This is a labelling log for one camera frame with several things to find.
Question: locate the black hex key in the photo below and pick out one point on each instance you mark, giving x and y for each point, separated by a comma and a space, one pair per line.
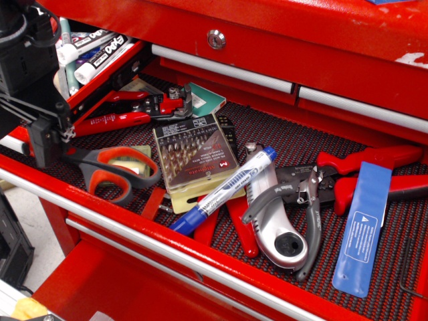
405, 270

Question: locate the red tool cabinet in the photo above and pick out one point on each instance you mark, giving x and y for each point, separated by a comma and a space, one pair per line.
353, 61

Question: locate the green card under scissors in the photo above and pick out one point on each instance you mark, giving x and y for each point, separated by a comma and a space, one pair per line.
134, 164

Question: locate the drill bit set case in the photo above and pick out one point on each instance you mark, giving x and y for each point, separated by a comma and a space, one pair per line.
195, 157

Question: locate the blue dry erase marker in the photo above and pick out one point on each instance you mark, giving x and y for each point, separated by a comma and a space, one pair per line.
188, 222

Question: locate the grey handled cutting pliers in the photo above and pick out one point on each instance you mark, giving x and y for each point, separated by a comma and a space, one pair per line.
307, 194

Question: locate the silver cabinet lock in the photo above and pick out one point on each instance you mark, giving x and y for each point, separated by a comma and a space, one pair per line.
216, 39

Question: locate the red open upper drawer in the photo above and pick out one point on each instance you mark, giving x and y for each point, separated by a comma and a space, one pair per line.
83, 100

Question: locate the black expo marker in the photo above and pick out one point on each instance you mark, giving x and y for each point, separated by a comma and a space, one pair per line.
100, 60
71, 51

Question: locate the yellow sponge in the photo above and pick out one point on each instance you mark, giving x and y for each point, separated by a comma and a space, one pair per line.
28, 308

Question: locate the black box on floor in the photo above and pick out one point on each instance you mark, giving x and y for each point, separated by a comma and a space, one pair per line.
16, 249

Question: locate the blue plastic pry tool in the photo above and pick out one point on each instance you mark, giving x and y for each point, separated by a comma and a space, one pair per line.
356, 258

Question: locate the red grey handled scissors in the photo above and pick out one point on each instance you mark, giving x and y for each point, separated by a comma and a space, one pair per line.
96, 169

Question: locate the red handled wire stripper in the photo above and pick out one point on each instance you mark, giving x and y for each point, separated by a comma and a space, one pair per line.
125, 109

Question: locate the silver utility knife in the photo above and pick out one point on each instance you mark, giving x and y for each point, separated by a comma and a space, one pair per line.
276, 237

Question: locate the teal small box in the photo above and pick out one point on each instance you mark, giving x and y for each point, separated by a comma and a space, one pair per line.
205, 102

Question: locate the red handled pliers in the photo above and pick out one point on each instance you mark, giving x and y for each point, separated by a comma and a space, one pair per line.
236, 208

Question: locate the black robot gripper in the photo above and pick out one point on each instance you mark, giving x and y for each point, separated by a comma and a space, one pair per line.
29, 33

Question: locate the red open main drawer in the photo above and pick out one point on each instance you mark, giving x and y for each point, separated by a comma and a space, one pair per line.
128, 263

